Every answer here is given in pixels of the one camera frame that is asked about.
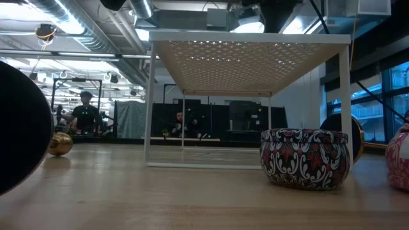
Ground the yellow hanging cable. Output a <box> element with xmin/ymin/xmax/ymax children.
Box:
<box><xmin>349</xmin><ymin>14</ymin><xmax>358</xmax><ymax>76</ymax></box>

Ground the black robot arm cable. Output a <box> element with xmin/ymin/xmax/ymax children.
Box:
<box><xmin>308</xmin><ymin>0</ymin><xmax>409</xmax><ymax>125</ymax></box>

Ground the grey ceiling box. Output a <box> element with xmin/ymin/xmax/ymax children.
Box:
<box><xmin>206</xmin><ymin>8</ymin><xmax>228</xmax><ymax>28</ymax></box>

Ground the black partition wall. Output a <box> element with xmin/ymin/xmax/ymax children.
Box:
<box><xmin>151</xmin><ymin>98</ymin><xmax>288</xmax><ymax>143</ymax></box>

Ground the grey cloth cover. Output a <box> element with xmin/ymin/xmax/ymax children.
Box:
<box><xmin>114</xmin><ymin>100</ymin><xmax>148</xmax><ymax>139</ymax></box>

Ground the round silver air duct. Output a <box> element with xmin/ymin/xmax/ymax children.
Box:
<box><xmin>129</xmin><ymin>0</ymin><xmax>154</xmax><ymax>19</ymax></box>

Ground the black ceiling device yellow cable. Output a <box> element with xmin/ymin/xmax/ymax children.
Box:
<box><xmin>35</xmin><ymin>24</ymin><xmax>58</xmax><ymax>42</ymax></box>

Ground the dark floral candle tin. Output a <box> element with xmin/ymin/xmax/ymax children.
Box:
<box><xmin>259</xmin><ymin>128</ymin><xmax>351</xmax><ymax>192</ymax></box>

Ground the pink floral candle tin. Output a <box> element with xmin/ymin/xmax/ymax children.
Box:
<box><xmin>385</xmin><ymin>132</ymin><xmax>409</xmax><ymax>192</ymax></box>

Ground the white perforated shelf riser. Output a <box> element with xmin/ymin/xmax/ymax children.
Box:
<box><xmin>143</xmin><ymin>31</ymin><xmax>355</xmax><ymax>171</ymax></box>

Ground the corrugated silver ceiling duct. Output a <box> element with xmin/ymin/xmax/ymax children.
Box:
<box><xmin>28</xmin><ymin>0</ymin><xmax>116</xmax><ymax>54</ymax></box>

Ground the long ceiling strip light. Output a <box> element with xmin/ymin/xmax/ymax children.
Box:
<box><xmin>0</xmin><ymin>49</ymin><xmax>160</xmax><ymax>61</ymax></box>

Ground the gold candlestick holder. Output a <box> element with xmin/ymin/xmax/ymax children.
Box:
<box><xmin>0</xmin><ymin>60</ymin><xmax>73</xmax><ymax>196</ymax></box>
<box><xmin>320</xmin><ymin>113</ymin><xmax>388</xmax><ymax>164</ymax></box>

